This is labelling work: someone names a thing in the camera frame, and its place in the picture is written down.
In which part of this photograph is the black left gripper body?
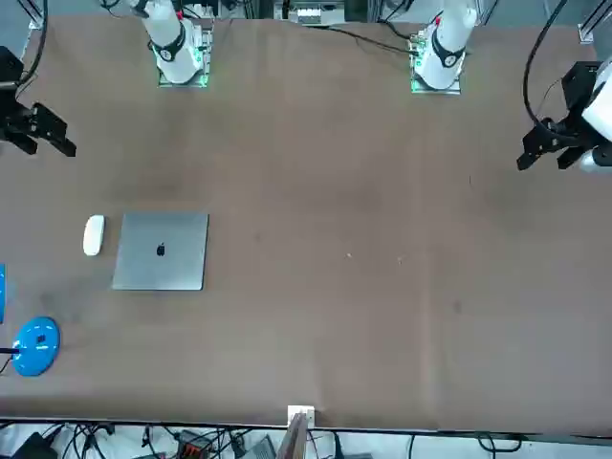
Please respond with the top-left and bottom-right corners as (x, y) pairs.
(546, 60), (602, 151)

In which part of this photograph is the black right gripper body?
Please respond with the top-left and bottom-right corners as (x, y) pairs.
(0, 46), (37, 143)

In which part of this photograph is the white computer mouse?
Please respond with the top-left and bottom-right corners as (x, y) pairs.
(82, 214), (107, 257)

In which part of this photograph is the grey closed MacBook laptop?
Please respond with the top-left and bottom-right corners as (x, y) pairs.
(111, 211), (210, 293)

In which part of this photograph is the blue round lamp base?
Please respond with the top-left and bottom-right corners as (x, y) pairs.
(11, 316), (62, 379)

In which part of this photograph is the black power adapter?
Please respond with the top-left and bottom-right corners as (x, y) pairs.
(10, 431), (59, 459)

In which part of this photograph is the black red electronic device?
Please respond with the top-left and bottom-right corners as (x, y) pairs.
(174, 428), (212, 459)

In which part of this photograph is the grey box under table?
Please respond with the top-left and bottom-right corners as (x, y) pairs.
(247, 433), (277, 459)

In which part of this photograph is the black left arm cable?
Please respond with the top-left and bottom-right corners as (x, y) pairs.
(522, 0), (571, 126)

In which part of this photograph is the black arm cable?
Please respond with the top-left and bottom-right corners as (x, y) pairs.
(12, 0), (51, 95)
(522, 0), (571, 126)

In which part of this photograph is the aluminium frame profile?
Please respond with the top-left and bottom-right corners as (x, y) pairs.
(577, 0), (612, 45)

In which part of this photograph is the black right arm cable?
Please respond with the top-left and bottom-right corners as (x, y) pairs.
(12, 0), (51, 95)

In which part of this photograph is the black cable across table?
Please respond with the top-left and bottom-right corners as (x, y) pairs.
(320, 22), (418, 55)

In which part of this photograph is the black lamp cable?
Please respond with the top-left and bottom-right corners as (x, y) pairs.
(0, 347), (21, 375)

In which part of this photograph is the white table edge bracket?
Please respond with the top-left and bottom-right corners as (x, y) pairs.
(287, 404), (317, 427)

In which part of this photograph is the wooden post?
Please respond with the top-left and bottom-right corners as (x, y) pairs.
(275, 412), (310, 459)

